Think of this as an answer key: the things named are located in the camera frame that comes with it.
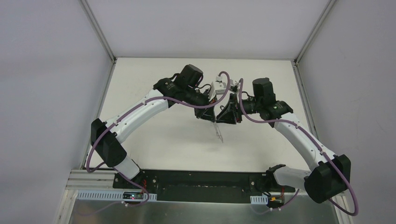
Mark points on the left white cable duct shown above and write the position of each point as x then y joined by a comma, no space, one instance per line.
109,195

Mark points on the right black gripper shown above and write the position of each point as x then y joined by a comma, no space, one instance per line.
233,109

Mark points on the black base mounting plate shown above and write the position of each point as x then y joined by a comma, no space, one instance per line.
204,186

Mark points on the white cable duct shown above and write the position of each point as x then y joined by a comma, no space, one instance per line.
260,200
109,195

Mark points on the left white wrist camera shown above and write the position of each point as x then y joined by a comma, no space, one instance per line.
217,88

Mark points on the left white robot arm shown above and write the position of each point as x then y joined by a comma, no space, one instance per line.
107,136

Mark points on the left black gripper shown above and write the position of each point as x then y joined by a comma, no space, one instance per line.
202,110

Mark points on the aluminium frame rail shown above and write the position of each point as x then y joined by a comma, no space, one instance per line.
99,179

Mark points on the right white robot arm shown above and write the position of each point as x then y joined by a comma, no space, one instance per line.
328,173

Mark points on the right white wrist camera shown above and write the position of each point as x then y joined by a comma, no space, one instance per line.
234,86

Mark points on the right white cable duct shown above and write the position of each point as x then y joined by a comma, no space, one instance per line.
260,200

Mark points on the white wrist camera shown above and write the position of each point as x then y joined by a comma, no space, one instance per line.
217,88
234,86

